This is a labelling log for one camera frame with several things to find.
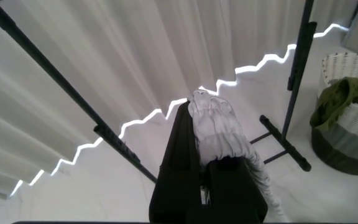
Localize pale grey shorts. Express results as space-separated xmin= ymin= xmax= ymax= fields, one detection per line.
xmin=187 ymin=89 xmax=289 ymax=223

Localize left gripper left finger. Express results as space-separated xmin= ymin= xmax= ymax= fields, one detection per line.
xmin=149 ymin=101 xmax=203 ymax=223

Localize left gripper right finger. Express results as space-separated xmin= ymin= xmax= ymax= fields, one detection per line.
xmin=204 ymin=156 xmax=269 ymax=223

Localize green garment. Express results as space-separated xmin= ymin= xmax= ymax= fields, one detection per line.
xmin=309 ymin=77 xmax=358 ymax=132

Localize white laundry basket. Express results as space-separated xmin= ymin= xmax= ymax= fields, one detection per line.
xmin=309 ymin=52 xmax=358 ymax=176

